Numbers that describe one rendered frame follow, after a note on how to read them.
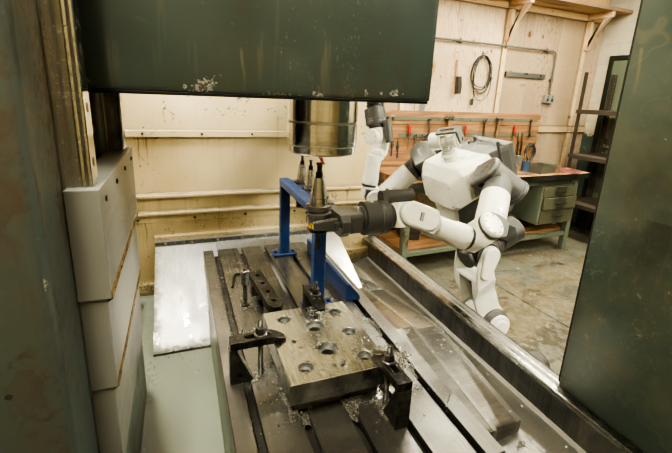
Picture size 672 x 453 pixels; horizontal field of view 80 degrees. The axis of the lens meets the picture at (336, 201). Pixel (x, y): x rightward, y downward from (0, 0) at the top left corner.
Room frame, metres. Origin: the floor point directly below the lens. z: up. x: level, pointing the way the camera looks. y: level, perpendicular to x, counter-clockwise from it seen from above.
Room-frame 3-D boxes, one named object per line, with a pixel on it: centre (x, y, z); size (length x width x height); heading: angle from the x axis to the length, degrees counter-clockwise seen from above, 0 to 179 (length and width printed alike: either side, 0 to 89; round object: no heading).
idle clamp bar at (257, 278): (1.15, 0.21, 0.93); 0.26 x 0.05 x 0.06; 27
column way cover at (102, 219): (0.78, 0.45, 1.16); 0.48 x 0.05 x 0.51; 22
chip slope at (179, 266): (1.55, 0.27, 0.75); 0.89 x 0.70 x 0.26; 112
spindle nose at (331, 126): (0.94, 0.04, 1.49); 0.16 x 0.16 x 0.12
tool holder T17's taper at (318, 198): (0.94, 0.04, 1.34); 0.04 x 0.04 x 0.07
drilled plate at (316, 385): (0.86, 0.02, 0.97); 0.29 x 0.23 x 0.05; 22
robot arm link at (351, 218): (0.98, -0.05, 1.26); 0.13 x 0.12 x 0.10; 22
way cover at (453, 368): (1.28, -0.26, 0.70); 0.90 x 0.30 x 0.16; 22
